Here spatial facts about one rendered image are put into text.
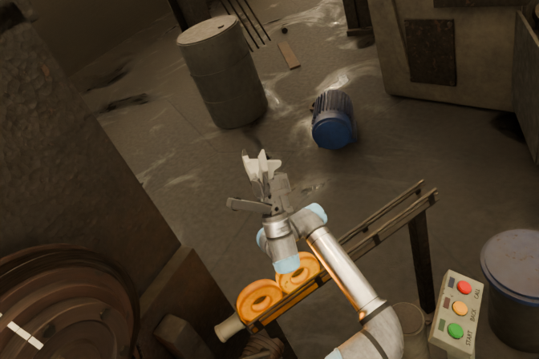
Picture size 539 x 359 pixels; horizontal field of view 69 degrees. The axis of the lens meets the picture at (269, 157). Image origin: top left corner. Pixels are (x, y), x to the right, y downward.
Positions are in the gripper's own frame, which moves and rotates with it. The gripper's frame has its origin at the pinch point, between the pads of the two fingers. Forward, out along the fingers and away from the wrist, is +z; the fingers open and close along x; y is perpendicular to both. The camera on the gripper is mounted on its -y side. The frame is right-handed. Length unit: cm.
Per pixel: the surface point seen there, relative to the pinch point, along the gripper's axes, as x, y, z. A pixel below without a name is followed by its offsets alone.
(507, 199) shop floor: -51, 154, -71
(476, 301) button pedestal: 12, 55, -64
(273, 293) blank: -20, 2, -50
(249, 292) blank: -18.7, -6.1, -45.6
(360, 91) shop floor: -197, 181, 4
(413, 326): 0, 39, -70
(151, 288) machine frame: -32, -34, -37
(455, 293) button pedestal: 8, 51, -61
